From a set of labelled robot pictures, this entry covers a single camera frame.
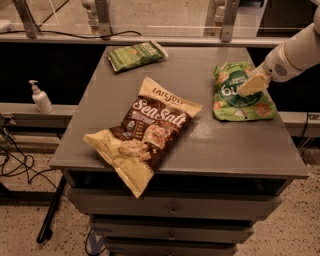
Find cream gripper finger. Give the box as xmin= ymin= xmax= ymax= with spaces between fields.
xmin=249 ymin=64 xmax=265 ymax=77
xmin=237 ymin=75 xmax=271 ymax=97

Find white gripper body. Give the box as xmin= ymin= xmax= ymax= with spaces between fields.
xmin=262 ymin=41 xmax=303 ymax=82

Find green Dang rice chip bag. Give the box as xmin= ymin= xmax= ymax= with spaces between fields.
xmin=212 ymin=61 xmax=278 ymax=122

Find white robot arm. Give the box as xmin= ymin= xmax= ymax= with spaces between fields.
xmin=237 ymin=6 xmax=320 ymax=97

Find dark green snack bag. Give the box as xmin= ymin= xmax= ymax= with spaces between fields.
xmin=107 ymin=41 xmax=168 ymax=72

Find brown sea salt chip bag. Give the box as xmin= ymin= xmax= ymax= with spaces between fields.
xmin=84 ymin=77 xmax=202 ymax=197

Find grey drawer cabinet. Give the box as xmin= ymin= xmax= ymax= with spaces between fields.
xmin=51 ymin=47 xmax=307 ymax=256

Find white pump bottle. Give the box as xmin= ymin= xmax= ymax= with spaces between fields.
xmin=29 ymin=80 xmax=53 ymax=114

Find black table leg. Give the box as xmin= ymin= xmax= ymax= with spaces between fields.
xmin=36 ymin=177 xmax=66 ymax=244

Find black cable on ledge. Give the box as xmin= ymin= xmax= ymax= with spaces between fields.
xmin=0 ymin=29 xmax=142 ymax=40

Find metal railing frame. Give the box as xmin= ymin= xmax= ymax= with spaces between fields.
xmin=0 ymin=0 xmax=285 ymax=48

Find black floor cables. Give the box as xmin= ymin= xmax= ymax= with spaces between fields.
xmin=0 ymin=126 xmax=64 ymax=191

